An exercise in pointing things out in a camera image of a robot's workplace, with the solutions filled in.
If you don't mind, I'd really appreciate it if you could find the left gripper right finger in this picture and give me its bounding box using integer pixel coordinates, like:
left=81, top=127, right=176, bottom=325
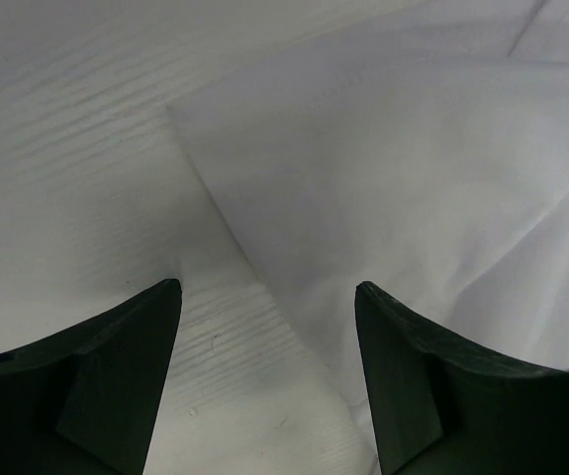
left=354, top=282, right=569, bottom=474

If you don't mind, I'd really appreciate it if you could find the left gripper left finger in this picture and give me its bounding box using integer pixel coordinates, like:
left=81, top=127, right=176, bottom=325
left=0, top=279, right=181, bottom=474

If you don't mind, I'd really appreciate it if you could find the white t shirt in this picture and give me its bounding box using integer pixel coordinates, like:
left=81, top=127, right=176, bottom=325
left=164, top=0, right=569, bottom=446

